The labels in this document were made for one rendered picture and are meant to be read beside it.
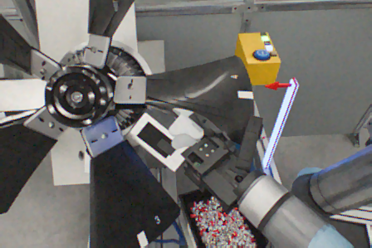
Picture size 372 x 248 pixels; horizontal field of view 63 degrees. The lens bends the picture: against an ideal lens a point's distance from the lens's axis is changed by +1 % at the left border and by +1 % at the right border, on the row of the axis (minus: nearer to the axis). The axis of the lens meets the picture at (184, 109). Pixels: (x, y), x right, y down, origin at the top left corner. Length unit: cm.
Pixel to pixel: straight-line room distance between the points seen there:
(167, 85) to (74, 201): 137
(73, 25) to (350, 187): 74
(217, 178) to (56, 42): 60
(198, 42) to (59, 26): 71
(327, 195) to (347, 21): 114
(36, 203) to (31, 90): 125
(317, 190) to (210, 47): 101
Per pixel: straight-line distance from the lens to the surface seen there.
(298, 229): 46
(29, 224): 194
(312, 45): 160
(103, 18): 64
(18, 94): 82
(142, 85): 65
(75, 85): 60
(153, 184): 72
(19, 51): 68
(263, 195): 47
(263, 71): 94
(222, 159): 51
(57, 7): 92
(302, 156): 210
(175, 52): 145
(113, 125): 68
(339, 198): 55
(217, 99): 63
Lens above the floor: 162
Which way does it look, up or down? 47 degrees down
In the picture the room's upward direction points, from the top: straight up
